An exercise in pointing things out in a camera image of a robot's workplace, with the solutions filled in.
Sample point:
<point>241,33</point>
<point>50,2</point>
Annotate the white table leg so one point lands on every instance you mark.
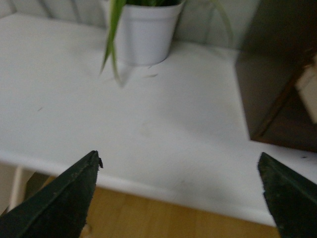
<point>18,188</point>

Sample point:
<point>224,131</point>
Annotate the white drawer handle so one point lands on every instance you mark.
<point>306,86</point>

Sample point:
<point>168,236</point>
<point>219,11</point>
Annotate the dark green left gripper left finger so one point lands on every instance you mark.
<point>59,210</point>

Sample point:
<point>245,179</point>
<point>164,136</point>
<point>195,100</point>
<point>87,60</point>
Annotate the green striped spider plant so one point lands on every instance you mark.
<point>112,32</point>

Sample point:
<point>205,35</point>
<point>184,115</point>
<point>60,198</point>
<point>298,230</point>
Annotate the top wooden drawer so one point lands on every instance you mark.
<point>288,123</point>

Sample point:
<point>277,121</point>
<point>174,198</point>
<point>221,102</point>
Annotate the brown wooden drawer cabinet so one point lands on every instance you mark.
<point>282,34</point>

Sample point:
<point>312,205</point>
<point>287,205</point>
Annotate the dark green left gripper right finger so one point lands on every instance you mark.
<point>290,198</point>

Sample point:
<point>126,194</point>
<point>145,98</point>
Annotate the white plant pot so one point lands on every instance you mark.
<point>144,32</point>

